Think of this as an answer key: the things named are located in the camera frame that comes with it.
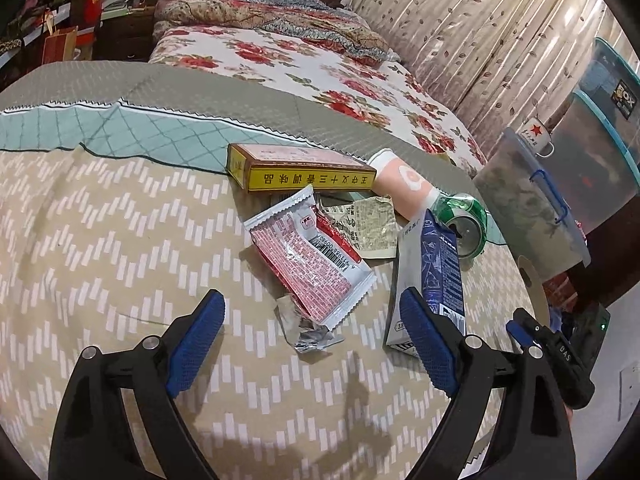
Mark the clear storage box blue handle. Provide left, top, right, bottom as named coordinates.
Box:
left=472, top=127, right=592, bottom=283

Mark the yellow red seasoning box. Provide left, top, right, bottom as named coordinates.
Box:
left=226, top=143, right=378, bottom=195

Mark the white wall socket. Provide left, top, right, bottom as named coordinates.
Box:
left=619, top=367, right=640, bottom=422

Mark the crushed green can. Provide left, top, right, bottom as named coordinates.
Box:
left=431, top=194, right=488, bottom=260

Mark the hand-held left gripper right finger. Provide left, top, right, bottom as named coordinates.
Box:
left=399, top=285, right=576, bottom=480

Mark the clear storage box black label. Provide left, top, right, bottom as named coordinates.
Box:
left=582, top=36, right=640, bottom=121

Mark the floral bed sheet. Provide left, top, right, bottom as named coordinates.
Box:
left=147, top=25, right=488, bottom=178

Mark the clear storage box teal lid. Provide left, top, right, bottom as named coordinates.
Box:
left=547, top=90, right=640, bottom=233

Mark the brown paper bag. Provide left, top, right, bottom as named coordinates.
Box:
left=41, top=26, right=80, bottom=65

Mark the white mug red star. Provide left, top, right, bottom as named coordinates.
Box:
left=515, top=116, right=556, bottom=157

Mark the blue white milk carton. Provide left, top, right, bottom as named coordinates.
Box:
left=384, top=208, right=467, bottom=358

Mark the folded patterned quilt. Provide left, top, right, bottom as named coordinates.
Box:
left=152, top=0, right=396, bottom=63

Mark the crumpled beige paper wrapper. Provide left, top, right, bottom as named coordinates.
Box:
left=320, top=196, right=399, bottom=259

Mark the crumpled silver wrapper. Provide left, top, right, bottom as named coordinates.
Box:
left=276, top=296, right=346, bottom=356

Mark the pink white bottle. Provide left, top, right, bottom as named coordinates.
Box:
left=371, top=148, right=441, bottom=221

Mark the red white snack wrapper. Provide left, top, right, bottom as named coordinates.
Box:
left=243, top=185, right=377, bottom=333

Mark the leaf print curtain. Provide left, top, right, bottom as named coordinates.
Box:
left=347, top=0, right=621, bottom=161

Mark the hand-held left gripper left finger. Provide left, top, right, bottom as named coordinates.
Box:
left=48, top=289, right=227, bottom=480

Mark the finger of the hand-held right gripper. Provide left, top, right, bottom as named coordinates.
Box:
left=505, top=307, right=548, bottom=356

